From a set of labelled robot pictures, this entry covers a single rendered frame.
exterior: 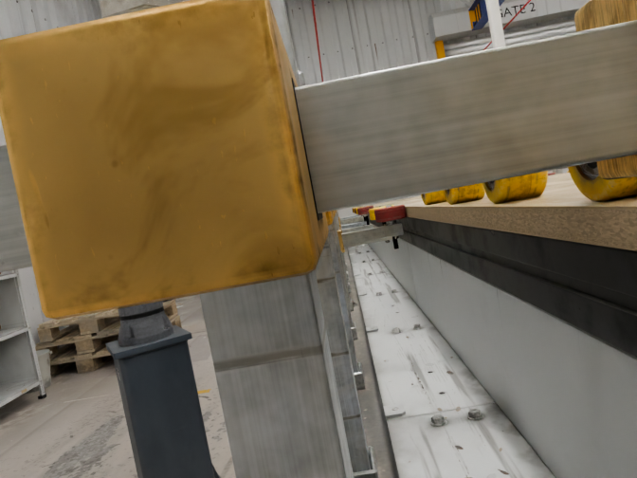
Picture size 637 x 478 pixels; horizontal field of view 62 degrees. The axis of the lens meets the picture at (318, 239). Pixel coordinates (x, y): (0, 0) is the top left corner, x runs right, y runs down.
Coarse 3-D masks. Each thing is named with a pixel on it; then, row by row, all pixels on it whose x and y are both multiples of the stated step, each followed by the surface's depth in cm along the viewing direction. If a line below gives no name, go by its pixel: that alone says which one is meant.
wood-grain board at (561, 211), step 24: (552, 192) 67; (576, 192) 56; (408, 216) 135; (432, 216) 99; (456, 216) 79; (480, 216) 65; (504, 216) 56; (528, 216) 49; (552, 216) 43; (576, 216) 39; (600, 216) 35; (624, 216) 32; (576, 240) 39; (600, 240) 36; (624, 240) 33
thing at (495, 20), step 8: (488, 0) 264; (496, 0) 264; (488, 8) 266; (496, 8) 264; (488, 16) 268; (496, 16) 264; (496, 24) 264; (496, 32) 265; (496, 40) 265; (504, 40) 265
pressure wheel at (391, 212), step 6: (378, 210) 136; (384, 210) 135; (390, 210) 134; (396, 210) 134; (402, 210) 135; (378, 216) 136; (384, 216) 135; (390, 216) 134; (396, 216) 134; (402, 216) 135; (378, 222) 137; (390, 222) 137; (396, 222) 138; (396, 240) 138; (396, 246) 138
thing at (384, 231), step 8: (400, 224) 137; (352, 232) 137; (360, 232) 137; (368, 232) 137; (376, 232) 137; (384, 232) 137; (392, 232) 137; (400, 232) 137; (344, 240) 138; (352, 240) 138; (360, 240) 138; (368, 240) 137
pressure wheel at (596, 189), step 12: (576, 168) 40; (588, 168) 39; (576, 180) 40; (588, 180) 39; (600, 180) 37; (612, 180) 35; (624, 180) 35; (636, 180) 35; (588, 192) 39; (600, 192) 37; (612, 192) 36; (624, 192) 36; (636, 192) 37
